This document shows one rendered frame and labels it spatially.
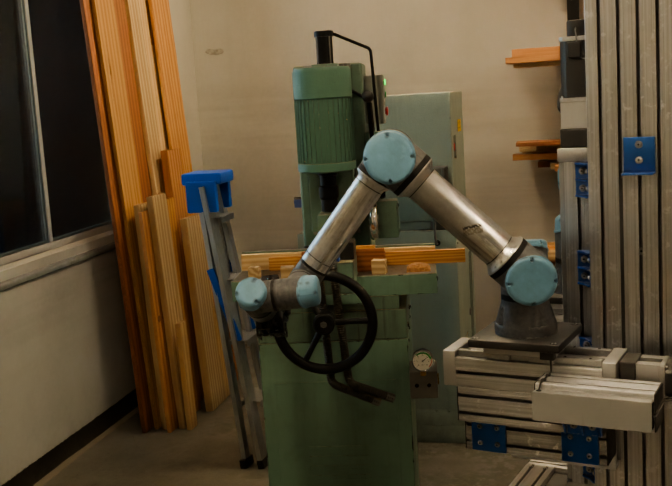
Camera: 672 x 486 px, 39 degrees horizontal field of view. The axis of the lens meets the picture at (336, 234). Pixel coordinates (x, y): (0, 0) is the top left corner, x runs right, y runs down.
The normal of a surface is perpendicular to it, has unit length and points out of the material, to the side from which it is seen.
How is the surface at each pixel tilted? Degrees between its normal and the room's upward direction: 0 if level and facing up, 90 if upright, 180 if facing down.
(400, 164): 85
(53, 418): 90
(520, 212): 90
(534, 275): 95
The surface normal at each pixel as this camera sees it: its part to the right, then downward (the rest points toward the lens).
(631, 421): -0.47, 0.15
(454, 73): -0.22, 0.15
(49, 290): 0.97, -0.03
